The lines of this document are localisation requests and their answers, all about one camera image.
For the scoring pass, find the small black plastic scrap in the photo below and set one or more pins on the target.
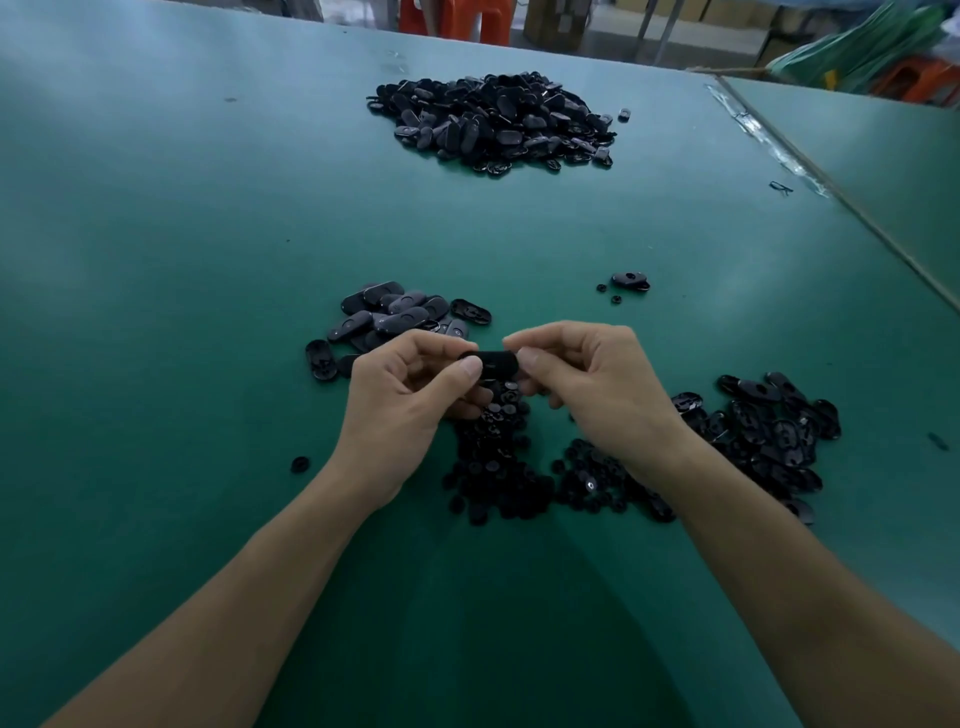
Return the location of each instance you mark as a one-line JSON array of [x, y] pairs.
[[782, 188]]

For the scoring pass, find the green striped bag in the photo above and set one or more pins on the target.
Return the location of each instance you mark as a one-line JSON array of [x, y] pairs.
[[855, 48]]

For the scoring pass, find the pile of small black buttons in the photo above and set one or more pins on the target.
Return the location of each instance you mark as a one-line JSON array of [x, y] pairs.
[[503, 473]]

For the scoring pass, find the person's right hand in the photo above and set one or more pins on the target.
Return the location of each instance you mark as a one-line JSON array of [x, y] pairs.
[[608, 387]]

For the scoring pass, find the person's left hand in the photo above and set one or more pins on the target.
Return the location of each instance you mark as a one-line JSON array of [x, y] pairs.
[[393, 420]]

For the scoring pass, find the person's right forearm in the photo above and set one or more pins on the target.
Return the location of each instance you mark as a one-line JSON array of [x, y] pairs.
[[825, 600]]

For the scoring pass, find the lone black ring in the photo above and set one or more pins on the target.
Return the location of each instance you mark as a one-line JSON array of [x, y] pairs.
[[300, 465]]

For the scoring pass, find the pile of black oval shells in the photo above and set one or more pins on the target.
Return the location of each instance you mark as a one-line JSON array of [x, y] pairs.
[[773, 435]]

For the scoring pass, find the person's left forearm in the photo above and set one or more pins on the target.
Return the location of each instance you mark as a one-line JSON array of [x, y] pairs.
[[210, 630]]

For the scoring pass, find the red plastic stool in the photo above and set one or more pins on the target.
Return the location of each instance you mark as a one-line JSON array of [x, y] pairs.
[[918, 80], [413, 14], [477, 18]]

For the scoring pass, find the small open cardboard box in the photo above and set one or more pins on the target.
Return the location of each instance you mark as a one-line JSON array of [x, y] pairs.
[[558, 20]]

